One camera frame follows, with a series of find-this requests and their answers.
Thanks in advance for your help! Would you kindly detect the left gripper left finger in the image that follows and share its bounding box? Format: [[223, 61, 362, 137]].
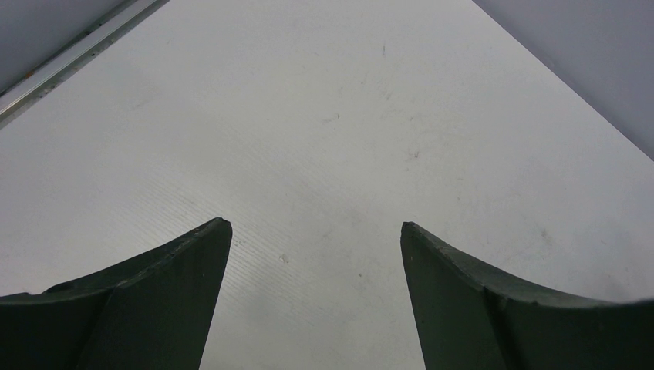
[[1, 218, 232, 369]]

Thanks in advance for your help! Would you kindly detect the left aluminium rail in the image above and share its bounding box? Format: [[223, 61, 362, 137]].
[[1, 1, 166, 128]]

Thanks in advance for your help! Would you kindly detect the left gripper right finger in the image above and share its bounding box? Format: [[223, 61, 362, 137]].
[[400, 222, 653, 369]]

